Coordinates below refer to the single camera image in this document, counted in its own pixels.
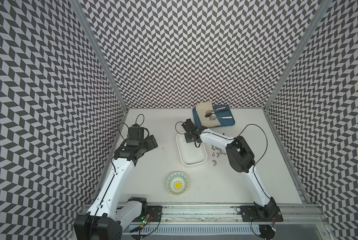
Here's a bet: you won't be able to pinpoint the white storage box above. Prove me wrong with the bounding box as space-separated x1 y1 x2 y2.
176 134 208 167

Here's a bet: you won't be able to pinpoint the removed silver wing nuts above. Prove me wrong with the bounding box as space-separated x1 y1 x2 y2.
211 145 227 167

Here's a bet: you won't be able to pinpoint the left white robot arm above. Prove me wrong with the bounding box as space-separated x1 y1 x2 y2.
74 135 158 240

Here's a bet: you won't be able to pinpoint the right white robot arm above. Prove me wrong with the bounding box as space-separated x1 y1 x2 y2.
181 123 278 221

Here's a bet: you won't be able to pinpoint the beige cloth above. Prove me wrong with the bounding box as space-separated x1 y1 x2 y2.
195 101 221 128

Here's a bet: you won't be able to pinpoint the teal tray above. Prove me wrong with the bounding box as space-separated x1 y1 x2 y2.
192 105 235 128

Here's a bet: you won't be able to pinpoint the yellow patterned bowl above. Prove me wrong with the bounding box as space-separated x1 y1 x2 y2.
166 172 189 196

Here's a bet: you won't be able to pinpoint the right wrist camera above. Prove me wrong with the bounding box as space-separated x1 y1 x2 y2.
181 119 197 134

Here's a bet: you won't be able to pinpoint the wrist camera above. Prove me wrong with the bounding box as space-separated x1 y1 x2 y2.
181 119 197 134
128 126 145 141

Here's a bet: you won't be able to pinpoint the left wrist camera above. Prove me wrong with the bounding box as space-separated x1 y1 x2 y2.
128 126 145 141

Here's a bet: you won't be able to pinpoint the dark handled spoon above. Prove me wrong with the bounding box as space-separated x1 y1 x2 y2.
205 111 224 118

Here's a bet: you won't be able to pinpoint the white handled spoon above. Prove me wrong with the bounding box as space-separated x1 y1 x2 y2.
209 116 233 121

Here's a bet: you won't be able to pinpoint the pink handled spoon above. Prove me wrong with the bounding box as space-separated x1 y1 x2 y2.
207 107 227 113

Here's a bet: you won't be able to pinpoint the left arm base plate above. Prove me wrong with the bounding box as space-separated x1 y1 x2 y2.
132 205 163 223

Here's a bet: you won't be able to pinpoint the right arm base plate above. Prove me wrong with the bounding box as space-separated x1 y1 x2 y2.
239 206 284 223

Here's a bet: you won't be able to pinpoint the aluminium rail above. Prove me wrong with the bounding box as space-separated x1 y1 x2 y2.
158 203 328 225

